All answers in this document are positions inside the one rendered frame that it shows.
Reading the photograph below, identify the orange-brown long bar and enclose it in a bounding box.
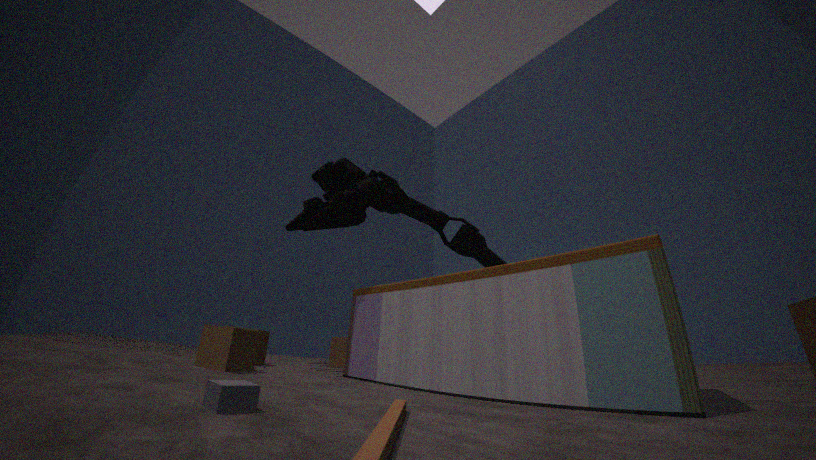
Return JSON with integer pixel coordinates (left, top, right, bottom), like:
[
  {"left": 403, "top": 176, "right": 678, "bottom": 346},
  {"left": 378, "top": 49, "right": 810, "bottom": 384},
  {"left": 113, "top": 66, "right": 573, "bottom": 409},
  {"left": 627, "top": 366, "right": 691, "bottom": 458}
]
[{"left": 352, "top": 399, "right": 406, "bottom": 460}]

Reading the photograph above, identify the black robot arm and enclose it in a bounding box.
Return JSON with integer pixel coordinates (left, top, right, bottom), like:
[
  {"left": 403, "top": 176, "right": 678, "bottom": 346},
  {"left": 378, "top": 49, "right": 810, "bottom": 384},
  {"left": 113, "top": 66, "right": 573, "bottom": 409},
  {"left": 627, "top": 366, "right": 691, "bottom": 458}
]
[{"left": 312, "top": 158, "right": 508, "bottom": 267}]

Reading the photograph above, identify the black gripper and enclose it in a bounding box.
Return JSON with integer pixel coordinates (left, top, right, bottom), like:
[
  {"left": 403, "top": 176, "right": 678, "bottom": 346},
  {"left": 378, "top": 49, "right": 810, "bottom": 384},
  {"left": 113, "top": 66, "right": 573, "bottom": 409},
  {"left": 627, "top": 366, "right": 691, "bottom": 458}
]
[{"left": 285, "top": 184, "right": 368, "bottom": 231}]

